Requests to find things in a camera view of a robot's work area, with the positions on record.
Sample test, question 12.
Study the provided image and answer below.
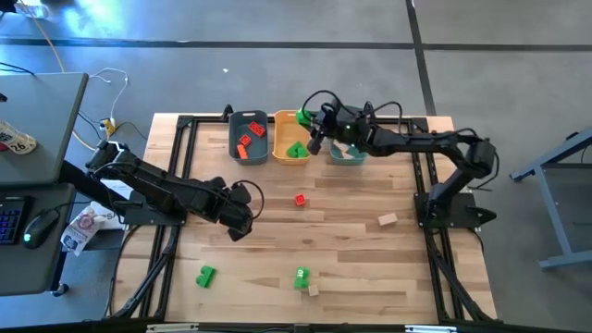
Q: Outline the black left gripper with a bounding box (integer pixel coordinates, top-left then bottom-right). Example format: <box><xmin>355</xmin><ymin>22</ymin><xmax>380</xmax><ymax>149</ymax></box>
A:
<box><xmin>199</xmin><ymin>176</ymin><xmax>254</xmax><ymax>242</ymax></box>

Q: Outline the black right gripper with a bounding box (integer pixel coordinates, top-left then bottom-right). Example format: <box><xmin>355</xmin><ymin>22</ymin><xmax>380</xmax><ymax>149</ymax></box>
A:
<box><xmin>302</xmin><ymin>104</ymin><xmax>374</xmax><ymax>156</ymax></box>

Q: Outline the long rectangular wooden block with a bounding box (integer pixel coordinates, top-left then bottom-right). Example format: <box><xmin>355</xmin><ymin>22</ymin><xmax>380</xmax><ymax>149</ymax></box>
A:
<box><xmin>333</xmin><ymin>141</ymin><xmax>355</xmax><ymax>161</ymax></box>

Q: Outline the large green plastic brick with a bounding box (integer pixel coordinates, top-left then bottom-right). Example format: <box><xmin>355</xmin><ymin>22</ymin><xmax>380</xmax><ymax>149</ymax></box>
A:
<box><xmin>293</xmin><ymin>266</ymin><xmax>311</xmax><ymax>290</ymax></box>

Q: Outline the yellow plastic bin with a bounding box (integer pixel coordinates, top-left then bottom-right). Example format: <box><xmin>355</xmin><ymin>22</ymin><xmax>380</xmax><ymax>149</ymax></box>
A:
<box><xmin>271</xmin><ymin>109</ymin><xmax>312</xmax><ymax>167</ymax></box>

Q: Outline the teal plastic bin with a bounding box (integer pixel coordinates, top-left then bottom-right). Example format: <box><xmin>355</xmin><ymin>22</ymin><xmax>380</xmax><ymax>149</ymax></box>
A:
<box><xmin>328</xmin><ymin>138</ymin><xmax>370</xmax><ymax>167</ymax></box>

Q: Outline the dark blue plastic bin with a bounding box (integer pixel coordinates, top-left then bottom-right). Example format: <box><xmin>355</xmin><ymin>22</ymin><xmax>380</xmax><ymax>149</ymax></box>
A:
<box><xmin>228</xmin><ymin>109</ymin><xmax>271</xmax><ymax>167</ymax></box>

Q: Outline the white paper sheet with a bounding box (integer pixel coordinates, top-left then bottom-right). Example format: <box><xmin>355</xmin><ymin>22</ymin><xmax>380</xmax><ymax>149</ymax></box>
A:
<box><xmin>91</xmin><ymin>178</ymin><xmax>136</xmax><ymax>231</ymax></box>

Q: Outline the crumpled white printed packet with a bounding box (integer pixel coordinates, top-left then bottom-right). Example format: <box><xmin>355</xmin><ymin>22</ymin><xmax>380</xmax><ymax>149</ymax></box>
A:
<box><xmin>60</xmin><ymin>205</ymin><xmax>108</xmax><ymax>257</ymax></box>

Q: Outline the yellow power strip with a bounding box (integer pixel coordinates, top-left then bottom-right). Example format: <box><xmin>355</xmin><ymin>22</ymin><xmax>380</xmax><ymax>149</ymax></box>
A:
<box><xmin>99</xmin><ymin>117</ymin><xmax>117</xmax><ymax>141</ymax></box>

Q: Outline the black computer mouse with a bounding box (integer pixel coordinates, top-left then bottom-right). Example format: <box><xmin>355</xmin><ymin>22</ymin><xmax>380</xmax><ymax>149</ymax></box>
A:
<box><xmin>21</xmin><ymin>207</ymin><xmax>61</xmax><ymax>251</ymax></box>

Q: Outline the dark grey desk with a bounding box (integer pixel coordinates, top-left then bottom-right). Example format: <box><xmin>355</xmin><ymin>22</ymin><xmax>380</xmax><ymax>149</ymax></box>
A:
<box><xmin>0</xmin><ymin>182</ymin><xmax>78</xmax><ymax>298</ymax></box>

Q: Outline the grey desk panel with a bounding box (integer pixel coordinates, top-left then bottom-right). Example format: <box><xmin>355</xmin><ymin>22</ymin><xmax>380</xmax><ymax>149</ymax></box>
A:
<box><xmin>0</xmin><ymin>72</ymin><xmax>90</xmax><ymax>187</ymax></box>

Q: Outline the black backlit keyboard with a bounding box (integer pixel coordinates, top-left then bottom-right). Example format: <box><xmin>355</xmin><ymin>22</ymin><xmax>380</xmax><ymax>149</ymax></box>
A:
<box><xmin>0</xmin><ymin>195</ymin><xmax>28</xmax><ymax>246</ymax></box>

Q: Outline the white container numbered 26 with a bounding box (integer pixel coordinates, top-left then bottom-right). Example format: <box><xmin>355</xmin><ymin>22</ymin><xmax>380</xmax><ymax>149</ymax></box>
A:
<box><xmin>0</xmin><ymin>119</ymin><xmax>38</xmax><ymax>156</ymax></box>

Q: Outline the blue-grey metal table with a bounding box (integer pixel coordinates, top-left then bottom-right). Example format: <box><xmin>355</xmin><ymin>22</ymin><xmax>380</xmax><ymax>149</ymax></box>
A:
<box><xmin>508</xmin><ymin>128</ymin><xmax>592</xmax><ymax>272</ymax></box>

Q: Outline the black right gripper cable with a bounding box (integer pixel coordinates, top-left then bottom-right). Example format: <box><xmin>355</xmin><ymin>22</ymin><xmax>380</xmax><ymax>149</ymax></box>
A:
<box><xmin>300</xmin><ymin>89</ymin><xmax>404</xmax><ymax>122</ymax></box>

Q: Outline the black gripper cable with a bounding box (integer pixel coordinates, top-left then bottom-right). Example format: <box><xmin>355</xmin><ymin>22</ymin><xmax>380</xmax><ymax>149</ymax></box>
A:
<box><xmin>230</xmin><ymin>179</ymin><xmax>265</xmax><ymax>221</ymax></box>
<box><xmin>300</xmin><ymin>89</ymin><xmax>404</xmax><ymax>122</ymax></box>

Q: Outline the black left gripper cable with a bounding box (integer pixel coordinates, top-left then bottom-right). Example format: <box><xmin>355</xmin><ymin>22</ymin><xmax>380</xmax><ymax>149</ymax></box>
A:
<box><xmin>230</xmin><ymin>179</ymin><xmax>265</xmax><ymax>221</ymax></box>

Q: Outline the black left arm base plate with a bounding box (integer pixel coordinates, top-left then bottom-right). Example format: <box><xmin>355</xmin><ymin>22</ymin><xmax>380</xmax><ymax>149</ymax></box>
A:
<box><xmin>123</xmin><ymin>187</ymin><xmax>191</xmax><ymax>228</ymax></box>

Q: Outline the black aluminium table frame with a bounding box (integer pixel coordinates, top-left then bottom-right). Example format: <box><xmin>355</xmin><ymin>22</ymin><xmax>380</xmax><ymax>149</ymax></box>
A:
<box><xmin>106</xmin><ymin>104</ymin><xmax>499</xmax><ymax>325</ymax></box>

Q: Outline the silver metal bracket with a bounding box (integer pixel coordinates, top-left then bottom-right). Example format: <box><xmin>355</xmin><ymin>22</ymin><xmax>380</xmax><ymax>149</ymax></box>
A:
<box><xmin>145</xmin><ymin>323</ymin><xmax>201</xmax><ymax>333</ymax></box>
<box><xmin>403</xmin><ymin>324</ymin><xmax>459</xmax><ymax>333</ymax></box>

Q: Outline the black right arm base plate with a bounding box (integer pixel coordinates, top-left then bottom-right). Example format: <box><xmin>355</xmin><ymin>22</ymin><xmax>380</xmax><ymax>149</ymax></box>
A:
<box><xmin>413</xmin><ymin>191</ymin><xmax>499</xmax><ymax>229</ymax></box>

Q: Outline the white floor cable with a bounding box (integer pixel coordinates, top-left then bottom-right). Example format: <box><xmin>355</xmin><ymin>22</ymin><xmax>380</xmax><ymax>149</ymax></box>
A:
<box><xmin>86</xmin><ymin>67</ymin><xmax>130</xmax><ymax>122</ymax></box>

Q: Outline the yellow floor cable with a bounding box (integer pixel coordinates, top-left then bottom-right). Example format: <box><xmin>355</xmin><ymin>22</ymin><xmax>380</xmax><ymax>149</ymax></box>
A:
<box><xmin>18</xmin><ymin>0</ymin><xmax>67</xmax><ymax>75</ymax></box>

